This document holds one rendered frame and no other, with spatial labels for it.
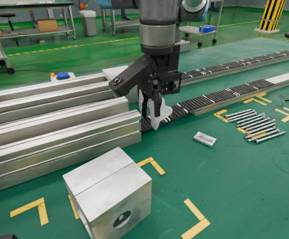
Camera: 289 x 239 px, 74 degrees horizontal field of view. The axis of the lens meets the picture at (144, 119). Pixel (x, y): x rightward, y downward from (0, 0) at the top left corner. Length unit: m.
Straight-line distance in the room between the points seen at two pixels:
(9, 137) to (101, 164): 0.24
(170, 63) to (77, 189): 0.33
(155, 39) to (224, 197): 0.33
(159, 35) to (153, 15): 0.04
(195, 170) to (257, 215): 0.13
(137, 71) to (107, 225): 0.30
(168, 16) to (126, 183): 0.31
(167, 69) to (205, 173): 0.25
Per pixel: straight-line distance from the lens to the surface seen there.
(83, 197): 0.29
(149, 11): 0.41
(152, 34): 0.41
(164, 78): 0.45
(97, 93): 0.59
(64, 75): 0.73
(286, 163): 0.54
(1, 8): 5.12
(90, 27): 5.62
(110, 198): 0.28
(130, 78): 0.42
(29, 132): 0.48
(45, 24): 5.39
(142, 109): 0.53
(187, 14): 1.18
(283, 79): 0.92
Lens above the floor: 1.11
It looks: 35 degrees down
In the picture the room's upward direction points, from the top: straight up
